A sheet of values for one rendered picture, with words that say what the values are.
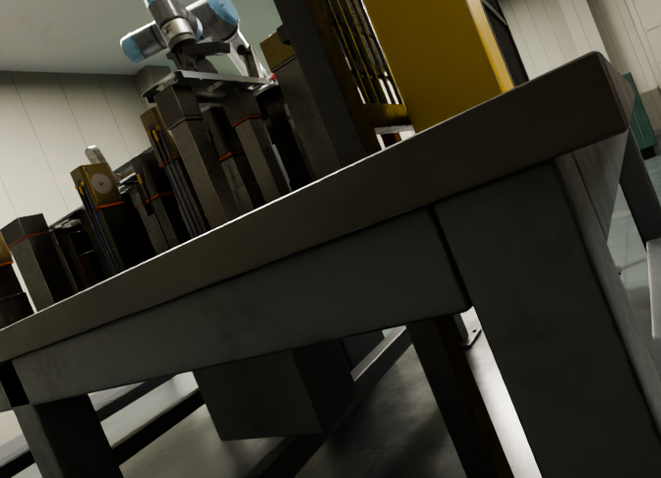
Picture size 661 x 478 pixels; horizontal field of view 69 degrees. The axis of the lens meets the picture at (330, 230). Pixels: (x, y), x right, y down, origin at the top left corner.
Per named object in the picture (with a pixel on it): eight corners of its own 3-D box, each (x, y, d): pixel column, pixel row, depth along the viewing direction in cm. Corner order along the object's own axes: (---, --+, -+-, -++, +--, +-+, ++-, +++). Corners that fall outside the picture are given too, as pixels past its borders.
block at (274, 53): (325, 205, 101) (258, 43, 100) (341, 199, 108) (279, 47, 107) (356, 191, 97) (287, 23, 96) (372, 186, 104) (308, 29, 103)
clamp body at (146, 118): (187, 264, 108) (126, 118, 107) (221, 251, 118) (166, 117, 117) (207, 256, 105) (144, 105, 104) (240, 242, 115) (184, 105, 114)
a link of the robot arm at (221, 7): (255, 97, 215) (182, -1, 168) (284, 84, 212) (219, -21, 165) (259, 118, 209) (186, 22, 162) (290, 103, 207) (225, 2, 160)
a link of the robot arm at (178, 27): (194, 21, 126) (170, 16, 119) (202, 36, 125) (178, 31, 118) (176, 38, 129) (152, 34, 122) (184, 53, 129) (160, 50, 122)
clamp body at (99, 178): (108, 297, 129) (57, 175, 128) (144, 283, 139) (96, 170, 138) (123, 291, 125) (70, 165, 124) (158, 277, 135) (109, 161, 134)
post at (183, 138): (214, 247, 86) (151, 95, 85) (232, 241, 91) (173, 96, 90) (234, 239, 84) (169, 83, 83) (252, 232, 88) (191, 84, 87)
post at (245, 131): (271, 226, 102) (219, 97, 101) (285, 221, 106) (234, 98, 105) (290, 218, 99) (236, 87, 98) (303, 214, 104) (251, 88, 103)
